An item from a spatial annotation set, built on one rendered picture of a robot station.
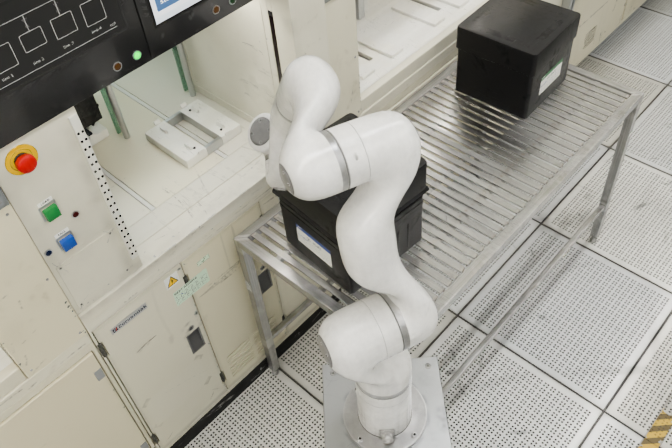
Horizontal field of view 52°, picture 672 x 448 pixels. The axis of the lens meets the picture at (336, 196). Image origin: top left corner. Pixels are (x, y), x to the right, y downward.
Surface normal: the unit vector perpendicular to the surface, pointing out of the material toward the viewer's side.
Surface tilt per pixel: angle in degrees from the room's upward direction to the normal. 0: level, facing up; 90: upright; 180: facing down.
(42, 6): 90
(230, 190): 0
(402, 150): 70
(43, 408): 90
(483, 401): 0
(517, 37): 0
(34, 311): 90
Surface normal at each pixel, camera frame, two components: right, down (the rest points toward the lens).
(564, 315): -0.07, -0.69
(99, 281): 0.73, 0.45
